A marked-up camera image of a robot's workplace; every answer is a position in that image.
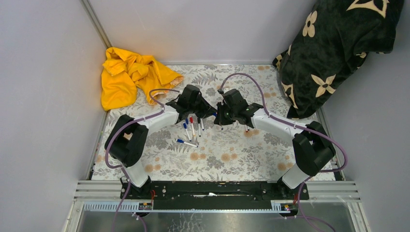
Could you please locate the blue marker black eraser cap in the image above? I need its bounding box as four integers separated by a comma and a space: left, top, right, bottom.
200, 118, 205, 131

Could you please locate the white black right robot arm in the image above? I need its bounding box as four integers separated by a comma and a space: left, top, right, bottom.
214, 89, 336, 199

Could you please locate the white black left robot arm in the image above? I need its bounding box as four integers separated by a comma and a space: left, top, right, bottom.
104, 85, 217, 199

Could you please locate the red cap marker left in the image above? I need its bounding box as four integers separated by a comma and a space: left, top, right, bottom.
189, 116, 196, 137

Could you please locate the blue cap marker lying crosswise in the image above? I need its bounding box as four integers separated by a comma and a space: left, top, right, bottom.
176, 139, 198, 147

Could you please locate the floral patterned table mat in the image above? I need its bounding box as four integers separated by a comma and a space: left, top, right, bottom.
91, 64, 336, 182

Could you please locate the yellow crumpled cloth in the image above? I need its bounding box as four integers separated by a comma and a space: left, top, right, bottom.
101, 47, 184, 111

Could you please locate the black floral blanket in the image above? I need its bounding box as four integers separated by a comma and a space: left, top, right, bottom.
272, 0, 404, 119

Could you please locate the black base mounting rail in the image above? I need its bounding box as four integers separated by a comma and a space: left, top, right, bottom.
120, 181, 309, 210

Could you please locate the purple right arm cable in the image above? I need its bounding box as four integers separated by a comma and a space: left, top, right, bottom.
218, 72, 349, 232

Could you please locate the aluminium frame rail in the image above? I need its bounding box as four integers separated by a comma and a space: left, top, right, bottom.
65, 180, 370, 232

